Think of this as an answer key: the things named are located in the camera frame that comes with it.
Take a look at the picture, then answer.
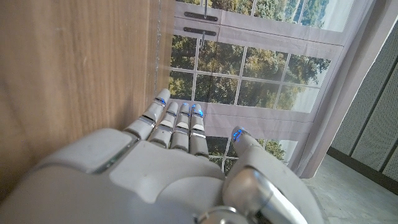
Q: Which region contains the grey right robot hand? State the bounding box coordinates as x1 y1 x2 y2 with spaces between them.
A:
0 88 326 224

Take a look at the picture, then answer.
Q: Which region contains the printed window backdrop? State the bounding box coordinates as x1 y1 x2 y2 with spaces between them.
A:
155 0 386 180

